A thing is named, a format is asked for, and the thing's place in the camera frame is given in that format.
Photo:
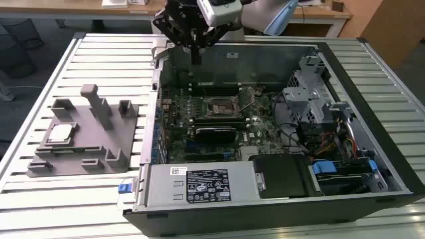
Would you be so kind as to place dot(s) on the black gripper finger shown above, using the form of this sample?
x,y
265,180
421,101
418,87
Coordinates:
x,y
217,36
165,27

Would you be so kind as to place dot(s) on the thin metal locking lever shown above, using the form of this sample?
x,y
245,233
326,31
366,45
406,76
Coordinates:
x,y
249,105

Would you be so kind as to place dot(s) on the CPU with silver top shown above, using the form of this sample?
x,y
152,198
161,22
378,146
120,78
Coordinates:
x,y
61,133

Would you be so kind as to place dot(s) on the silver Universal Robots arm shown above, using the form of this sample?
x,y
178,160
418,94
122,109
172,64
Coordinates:
x,y
252,15

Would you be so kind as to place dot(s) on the CPU socket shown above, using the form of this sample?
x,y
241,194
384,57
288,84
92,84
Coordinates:
x,y
220,108

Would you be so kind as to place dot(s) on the white printed box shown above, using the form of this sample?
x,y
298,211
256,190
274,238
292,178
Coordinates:
x,y
137,2

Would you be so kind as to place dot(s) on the plain white box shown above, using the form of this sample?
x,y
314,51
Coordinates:
x,y
114,3

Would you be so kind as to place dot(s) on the black RAM slot bank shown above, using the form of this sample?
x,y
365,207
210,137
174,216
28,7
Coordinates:
x,y
216,89
218,122

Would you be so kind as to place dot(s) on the metal drive cage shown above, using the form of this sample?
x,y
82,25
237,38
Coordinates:
x,y
298,97

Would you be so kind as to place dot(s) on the small dark box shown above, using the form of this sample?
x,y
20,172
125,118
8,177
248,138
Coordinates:
x,y
337,6

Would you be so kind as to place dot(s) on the small black graphics card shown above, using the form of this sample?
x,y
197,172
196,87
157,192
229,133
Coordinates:
x,y
216,135

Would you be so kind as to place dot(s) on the green motherboard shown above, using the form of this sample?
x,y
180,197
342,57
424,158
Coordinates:
x,y
265,129

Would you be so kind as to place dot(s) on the black mesh waste bin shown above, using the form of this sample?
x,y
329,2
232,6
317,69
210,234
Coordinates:
x,y
23,30
16,62

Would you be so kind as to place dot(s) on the silver chipset heatsink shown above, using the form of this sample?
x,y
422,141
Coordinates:
x,y
249,152

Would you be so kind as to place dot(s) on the black expansion slot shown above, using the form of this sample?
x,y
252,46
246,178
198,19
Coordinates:
x,y
202,157

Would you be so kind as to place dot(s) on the wooden cabinet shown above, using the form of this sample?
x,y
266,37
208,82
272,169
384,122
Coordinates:
x,y
392,25

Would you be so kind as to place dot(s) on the grey plastic parts rack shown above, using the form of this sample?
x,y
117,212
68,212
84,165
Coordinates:
x,y
89,149

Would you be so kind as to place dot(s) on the grey metal stand foot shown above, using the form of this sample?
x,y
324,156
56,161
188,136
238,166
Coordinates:
x,y
7,93

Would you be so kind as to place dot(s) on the hard disk in blue carrier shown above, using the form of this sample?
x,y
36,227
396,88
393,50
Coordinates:
x,y
324,168

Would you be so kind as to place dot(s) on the silver power supply unit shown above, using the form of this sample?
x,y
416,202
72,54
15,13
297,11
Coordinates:
x,y
158,184

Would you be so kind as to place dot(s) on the blue case latch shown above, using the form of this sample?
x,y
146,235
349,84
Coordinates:
x,y
124,188

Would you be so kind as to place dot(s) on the black open PC case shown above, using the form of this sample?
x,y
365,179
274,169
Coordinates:
x,y
232,224

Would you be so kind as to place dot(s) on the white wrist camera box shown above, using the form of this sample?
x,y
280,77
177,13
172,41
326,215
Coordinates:
x,y
222,15

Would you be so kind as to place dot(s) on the wooden desk white frame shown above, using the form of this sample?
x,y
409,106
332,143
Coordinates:
x,y
318,13
49,8

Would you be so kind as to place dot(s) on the grey plastic cage bracket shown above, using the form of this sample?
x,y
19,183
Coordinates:
x,y
337,107

